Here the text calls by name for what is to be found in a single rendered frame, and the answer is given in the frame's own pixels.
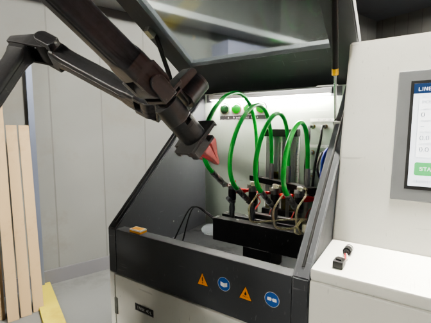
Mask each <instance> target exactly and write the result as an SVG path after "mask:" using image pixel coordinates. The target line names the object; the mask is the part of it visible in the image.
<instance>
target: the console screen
mask: <svg viewBox="0 0 431 323"><path fill-rule="evenodd" d="M390 199H398V200H404V201H416V202H422V203H431V69H427V70H413V71H405V72H400V73H399V82H398V98H397V107H396V124H395V132H394V149H393V166H392V174H391V191H390Z"/></svg>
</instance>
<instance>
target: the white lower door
mask: <svg viewBox="0 0 431 323"><path fill-rule="evenodd" d="M115 288H116V297H114V301H115V313H116V314H117V323H247V322H244V321H241V320H239V319H236V318H233V317H231V316H228V315H225V314H223V313H220V312H218V311H215V310H212V309H210V308H207V307H205V306H202V305H200V304H197V303H194V302H192V301H189V300H186V299H184V298H181V297H178V296H176V295H173V294H170V293H168V292H165V291H163V290H160V289H158V288H155V287H153V286H150V285H147V284H145V283H141V282H140V281H137V280H134V279H132V278H129V277H126V276H124V275H121V274H118V273H116V274H115Z"/></svg>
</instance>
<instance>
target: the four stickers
mask: <svg viewBox="0 0 431 323"><path fill-rule="evenodd" d="M196 274H197V285H201V286H205V287H208V274H207V273H204V272H200V271H196ZM217 289H218V290H222V291H224V292H228V293H230V279H229V278H226V277H222V276H217ZM239 298H240V299H243V300H245V301H249V302H252V298H253V288H252V287H249V286H246V285H242V284H239ZM264 304H265V305H267V306H270V307H272V308H275V309H277V310H279V307H280V294H276V293H274V292H271V291H269V290H265V292H264Z"/></svg>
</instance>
